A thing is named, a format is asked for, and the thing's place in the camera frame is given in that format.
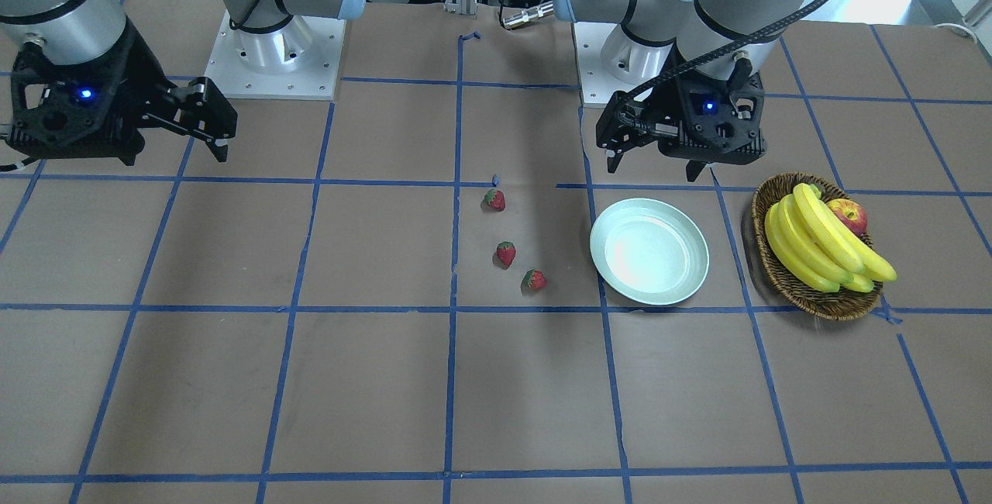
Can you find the red strawberry three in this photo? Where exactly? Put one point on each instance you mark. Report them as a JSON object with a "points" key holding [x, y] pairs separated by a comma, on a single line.
{"points": [[534, 280]]}

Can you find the red yellow apple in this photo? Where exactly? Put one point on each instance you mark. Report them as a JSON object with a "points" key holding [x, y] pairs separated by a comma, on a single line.
{"points": [[851, 214]]}

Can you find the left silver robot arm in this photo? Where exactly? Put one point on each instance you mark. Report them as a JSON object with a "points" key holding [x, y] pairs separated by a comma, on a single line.
{"points": [[691, 70]]}

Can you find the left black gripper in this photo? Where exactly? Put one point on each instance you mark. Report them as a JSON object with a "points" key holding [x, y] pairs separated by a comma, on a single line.
{"points": [[668, 104]]}

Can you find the woven wicker basket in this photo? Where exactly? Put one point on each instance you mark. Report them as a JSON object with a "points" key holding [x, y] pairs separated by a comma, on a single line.
{"points": [[840, 306]]}

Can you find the red strawberry two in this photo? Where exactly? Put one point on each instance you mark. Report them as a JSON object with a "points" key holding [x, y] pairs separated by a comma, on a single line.
{"points": [[505, 253]]}

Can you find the yellow banana bunch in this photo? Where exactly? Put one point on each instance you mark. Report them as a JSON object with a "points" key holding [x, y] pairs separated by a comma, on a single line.
{"points": [[817, 249]]}

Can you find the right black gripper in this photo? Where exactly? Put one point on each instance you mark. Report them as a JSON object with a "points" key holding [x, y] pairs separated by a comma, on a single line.
{"points": [[144, 79]]}

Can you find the red strawberry one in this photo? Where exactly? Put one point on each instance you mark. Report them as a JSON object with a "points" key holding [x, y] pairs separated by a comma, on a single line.
{"points": [[495, 200]]}

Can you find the light green plate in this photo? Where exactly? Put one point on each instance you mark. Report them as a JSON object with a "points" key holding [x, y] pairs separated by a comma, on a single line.
{"points": [[649, 251]]}

